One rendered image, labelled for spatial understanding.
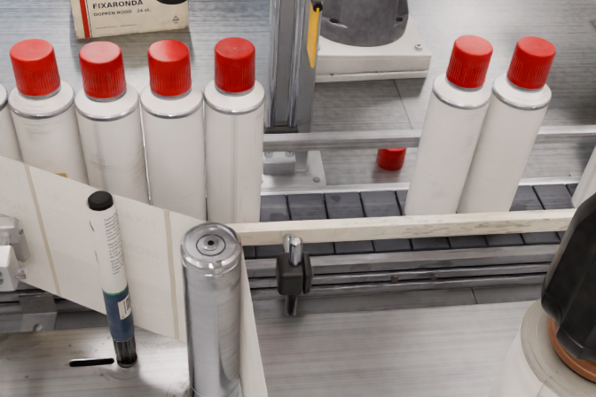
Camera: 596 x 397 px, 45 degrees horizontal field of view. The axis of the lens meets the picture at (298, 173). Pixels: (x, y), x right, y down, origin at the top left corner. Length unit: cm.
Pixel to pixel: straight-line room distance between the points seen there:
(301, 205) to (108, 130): 23
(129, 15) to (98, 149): 48
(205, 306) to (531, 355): 20
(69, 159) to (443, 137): 32
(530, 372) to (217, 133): 32
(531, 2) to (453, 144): 66
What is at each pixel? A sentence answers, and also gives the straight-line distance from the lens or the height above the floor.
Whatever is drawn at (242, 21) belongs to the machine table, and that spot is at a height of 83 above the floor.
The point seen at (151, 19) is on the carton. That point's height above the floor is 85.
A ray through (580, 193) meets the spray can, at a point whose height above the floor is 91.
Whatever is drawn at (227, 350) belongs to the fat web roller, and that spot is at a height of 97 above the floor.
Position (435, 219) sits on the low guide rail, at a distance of 70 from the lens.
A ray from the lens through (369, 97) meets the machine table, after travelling 98.
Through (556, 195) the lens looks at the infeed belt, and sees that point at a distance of 82.
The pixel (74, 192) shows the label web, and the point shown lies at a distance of 52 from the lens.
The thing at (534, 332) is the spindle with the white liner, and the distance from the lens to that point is 45.
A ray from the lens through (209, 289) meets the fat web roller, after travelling 46.
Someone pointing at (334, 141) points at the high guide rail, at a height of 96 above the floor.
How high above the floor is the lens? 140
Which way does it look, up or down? 42 degrees down
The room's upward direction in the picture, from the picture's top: 5 degrees clockwise
